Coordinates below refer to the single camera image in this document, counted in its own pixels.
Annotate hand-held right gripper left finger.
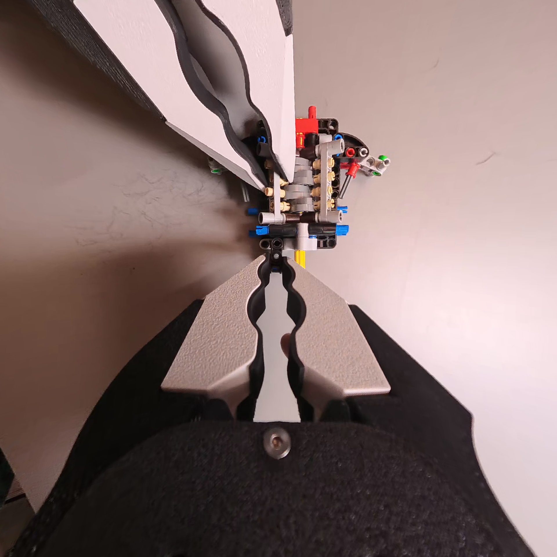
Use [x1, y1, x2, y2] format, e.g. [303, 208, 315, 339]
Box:
[161, 254, 272, 422]

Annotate black lego beam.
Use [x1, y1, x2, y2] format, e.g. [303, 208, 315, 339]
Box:
[267, 239, 285, 274]

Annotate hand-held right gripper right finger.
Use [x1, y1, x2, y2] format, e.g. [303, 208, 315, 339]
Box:
[278, 257, 391, 422]

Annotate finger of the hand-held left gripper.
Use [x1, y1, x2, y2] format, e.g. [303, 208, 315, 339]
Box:
[196, 0, 297, 183]
[74, 0, 270, 193]

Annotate lego car chassis assembly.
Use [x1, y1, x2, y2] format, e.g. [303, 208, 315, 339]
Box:
[208, 106, 391, 268]

